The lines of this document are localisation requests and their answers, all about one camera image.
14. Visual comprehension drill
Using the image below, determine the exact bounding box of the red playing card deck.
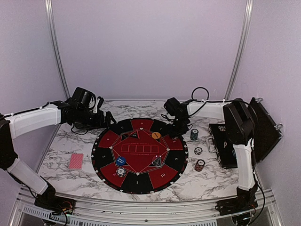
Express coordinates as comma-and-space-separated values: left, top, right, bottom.
68, 153, 84, 170

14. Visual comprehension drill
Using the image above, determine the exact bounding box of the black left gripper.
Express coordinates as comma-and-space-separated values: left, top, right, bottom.
75, 108, 116, 131

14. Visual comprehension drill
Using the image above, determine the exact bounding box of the round red black poker mat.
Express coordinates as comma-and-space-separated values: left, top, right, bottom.
91, 118, 189, 194

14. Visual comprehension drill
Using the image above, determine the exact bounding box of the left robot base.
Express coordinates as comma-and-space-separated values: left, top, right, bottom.
34, 192, 75, 214

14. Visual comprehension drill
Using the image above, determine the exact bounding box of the red brown chip stack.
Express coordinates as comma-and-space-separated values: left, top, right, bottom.
194, 159, 205, 172

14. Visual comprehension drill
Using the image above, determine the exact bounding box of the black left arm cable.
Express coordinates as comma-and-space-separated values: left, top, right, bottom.
0, 101, 62, 118

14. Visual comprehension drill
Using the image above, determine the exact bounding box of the orange big blind button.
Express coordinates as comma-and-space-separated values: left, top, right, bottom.
151, 132, 161, 139

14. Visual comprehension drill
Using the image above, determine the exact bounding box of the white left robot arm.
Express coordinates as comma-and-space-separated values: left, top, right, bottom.
0, 87, 116, 210

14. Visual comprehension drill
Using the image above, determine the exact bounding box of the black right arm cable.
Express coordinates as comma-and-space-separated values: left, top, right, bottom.
190, 87, 210, 116

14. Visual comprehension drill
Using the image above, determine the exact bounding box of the blue small blind button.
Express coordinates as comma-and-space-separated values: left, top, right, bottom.
115, 156, 127, 166

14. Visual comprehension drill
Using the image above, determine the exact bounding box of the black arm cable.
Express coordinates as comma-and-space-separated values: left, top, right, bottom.
0, 101, 62, 118
190, 87, 210, 116

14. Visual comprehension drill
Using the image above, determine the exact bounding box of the clear round dealer button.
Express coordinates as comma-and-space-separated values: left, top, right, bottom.
150, 155, 165, 167

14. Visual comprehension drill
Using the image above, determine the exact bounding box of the aluminium frame post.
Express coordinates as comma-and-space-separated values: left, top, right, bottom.
45, 0, 71, 99
224, 0, 254, 100

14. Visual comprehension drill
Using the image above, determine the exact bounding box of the right aluminium frame post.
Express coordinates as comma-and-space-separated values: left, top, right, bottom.
224, 0, 254, 100

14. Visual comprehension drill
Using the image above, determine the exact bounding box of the aluminium front rail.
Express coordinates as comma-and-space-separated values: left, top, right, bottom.
7, 186, 287, 226

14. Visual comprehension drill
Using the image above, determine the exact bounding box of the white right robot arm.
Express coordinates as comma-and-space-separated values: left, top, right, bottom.
164, 97, 258, 211

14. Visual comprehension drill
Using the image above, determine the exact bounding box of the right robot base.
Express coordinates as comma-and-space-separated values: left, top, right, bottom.
215, 196, 258, 225

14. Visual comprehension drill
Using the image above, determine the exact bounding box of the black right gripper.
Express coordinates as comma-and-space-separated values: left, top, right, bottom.
166, 117, 189, 138

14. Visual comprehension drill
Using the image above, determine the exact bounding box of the black poker chip case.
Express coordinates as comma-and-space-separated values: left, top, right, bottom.
209, 97, 283, 169

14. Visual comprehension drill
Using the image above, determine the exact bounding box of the left aluminium frame post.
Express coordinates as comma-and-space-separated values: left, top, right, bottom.
45, 0, 71, 99

